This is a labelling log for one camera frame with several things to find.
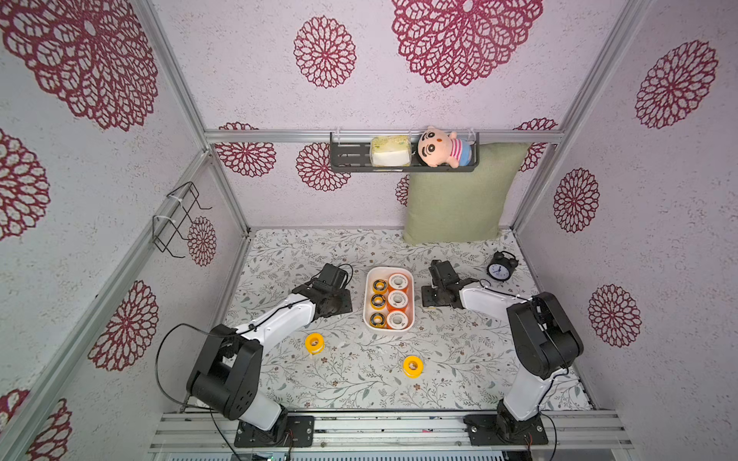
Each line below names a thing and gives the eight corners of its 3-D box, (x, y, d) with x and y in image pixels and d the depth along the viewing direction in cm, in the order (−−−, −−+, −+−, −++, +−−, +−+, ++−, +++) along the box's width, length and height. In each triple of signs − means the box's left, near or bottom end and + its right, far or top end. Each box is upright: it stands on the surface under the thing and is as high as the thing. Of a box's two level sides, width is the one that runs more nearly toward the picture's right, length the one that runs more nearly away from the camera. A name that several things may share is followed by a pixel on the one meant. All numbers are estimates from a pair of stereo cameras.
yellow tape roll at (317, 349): (304, 354, 89) (303, 352, 87) (307, 335, 93) (306, 332, 91) (324, 354, 89) (323, 352, 87) (326, 335, 93) (325, 332, 91)
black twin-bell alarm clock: (484, 276, 108) (493, 259, 100) (488, 264, 112) (497, 247, 104) (505, 284, 106) (516, 267, 98) (509, 272, 109) (520, 255, 101)
